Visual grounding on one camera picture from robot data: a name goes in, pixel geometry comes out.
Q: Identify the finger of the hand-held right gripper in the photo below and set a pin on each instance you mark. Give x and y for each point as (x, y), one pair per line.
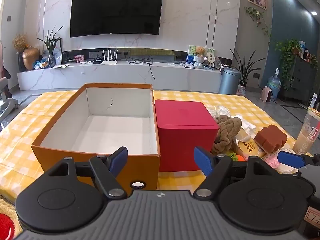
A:
(290, 158)

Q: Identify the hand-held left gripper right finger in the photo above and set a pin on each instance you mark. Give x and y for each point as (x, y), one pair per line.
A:
(203, 160)

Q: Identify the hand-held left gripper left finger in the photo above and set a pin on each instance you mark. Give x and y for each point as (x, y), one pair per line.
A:
(119, 160)

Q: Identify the orange cardboard box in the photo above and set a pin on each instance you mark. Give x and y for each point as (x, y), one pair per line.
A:
(53, 155)

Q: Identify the pink knitted item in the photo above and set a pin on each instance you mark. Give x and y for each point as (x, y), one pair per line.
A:
(271, 161)

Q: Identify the milk tea plastic cup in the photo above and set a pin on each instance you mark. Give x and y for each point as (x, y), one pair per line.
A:
(306, 135)

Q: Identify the brown sponge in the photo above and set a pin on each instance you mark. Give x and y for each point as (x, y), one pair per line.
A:
(271, 136)

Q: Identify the red lidded box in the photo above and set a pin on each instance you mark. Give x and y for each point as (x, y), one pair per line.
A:
(185, 135)

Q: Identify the green and orange toy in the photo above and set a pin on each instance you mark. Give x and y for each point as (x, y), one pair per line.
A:
(236, 157)

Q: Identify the brown towel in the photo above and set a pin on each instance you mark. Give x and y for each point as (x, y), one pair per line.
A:
(225, 135)

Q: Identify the yellow labelled packet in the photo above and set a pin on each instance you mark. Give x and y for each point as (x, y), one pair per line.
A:
(247, 146)

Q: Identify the crumpled white tissue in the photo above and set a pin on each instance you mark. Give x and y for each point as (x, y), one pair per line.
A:
(246, 126)

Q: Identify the pink heater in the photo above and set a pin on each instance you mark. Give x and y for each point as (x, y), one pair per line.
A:
(267, 93)

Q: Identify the blue water jug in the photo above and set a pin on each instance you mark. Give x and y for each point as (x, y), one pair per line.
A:
(274, 85)

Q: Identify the dark cabinet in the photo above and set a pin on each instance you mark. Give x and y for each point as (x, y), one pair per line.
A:
(303, 80)

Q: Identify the woven basket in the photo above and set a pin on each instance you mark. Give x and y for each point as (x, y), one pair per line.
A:
(241, 90)

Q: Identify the grey trash can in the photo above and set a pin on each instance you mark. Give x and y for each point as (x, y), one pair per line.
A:
(228, 81)

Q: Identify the white marble television console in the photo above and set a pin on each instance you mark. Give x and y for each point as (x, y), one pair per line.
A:
(100, 77)

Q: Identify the yellow checked tablecloth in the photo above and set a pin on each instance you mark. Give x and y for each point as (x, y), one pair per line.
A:
(25, 135)

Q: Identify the white router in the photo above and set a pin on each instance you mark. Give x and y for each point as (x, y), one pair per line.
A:
(110, 62)

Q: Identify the white round fan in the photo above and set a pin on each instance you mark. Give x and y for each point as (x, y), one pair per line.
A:
(210, 58)

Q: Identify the long leaf potted plant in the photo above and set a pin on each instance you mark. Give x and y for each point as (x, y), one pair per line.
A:
(246, 65)

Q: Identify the teddy bear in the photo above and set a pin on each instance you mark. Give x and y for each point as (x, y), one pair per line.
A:
(199, 56)

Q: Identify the ivy plant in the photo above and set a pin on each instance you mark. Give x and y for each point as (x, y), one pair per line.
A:
(287, 52)

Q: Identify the green picture board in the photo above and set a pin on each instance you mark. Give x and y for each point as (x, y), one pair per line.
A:
(191, 52)

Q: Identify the pink photo card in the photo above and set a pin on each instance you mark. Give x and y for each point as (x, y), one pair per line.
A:
(79, 59)

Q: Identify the white papers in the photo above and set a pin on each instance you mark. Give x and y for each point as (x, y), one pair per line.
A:
(61, 66)

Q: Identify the snack bags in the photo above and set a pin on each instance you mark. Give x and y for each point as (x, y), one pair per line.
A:
(41, 65)

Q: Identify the cream and red plush rug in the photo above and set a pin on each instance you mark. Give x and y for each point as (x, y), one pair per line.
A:
(6, 220)

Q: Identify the grey chair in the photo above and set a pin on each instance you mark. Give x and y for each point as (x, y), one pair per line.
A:
(5, 100)

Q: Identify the aloe plant in glass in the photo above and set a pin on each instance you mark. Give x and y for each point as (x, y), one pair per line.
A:
(51, 45)

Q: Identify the gold vase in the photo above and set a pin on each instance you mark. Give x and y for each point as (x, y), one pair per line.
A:
(30, 58)

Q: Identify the hanging vine plant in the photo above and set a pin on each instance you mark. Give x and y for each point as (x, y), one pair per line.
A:
(258, 17)

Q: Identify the black flat screen television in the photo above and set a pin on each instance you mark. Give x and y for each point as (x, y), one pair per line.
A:
(115, 10)

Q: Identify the dried flower bouquet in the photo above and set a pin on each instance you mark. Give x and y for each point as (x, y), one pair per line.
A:
(20, 42)

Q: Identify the black photo frame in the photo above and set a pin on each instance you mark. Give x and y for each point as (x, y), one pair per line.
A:
(58, 52)

